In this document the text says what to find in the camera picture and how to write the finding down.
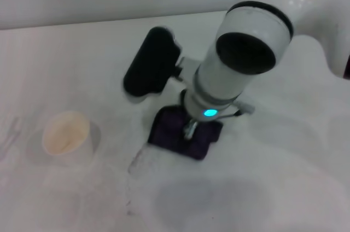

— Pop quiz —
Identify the white paper cup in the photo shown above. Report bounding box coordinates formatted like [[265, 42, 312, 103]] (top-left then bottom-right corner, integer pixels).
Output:
[[41, 110, 101, 159]]

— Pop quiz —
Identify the grey cable with connector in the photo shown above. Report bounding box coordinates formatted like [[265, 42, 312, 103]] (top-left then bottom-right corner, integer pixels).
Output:
[[218, 101, 256, 120]]

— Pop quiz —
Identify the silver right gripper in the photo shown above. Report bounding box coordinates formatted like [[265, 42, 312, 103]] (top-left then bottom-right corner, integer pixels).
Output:
[[183, 119, 199, 142]]

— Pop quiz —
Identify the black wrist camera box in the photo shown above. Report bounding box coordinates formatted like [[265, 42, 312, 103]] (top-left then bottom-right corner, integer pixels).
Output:
[[122, 26, 183, 105]]

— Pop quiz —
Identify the purple rag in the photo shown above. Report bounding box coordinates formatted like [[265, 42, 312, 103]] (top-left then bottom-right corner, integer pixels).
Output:
[[147, 105, 224, 161]]

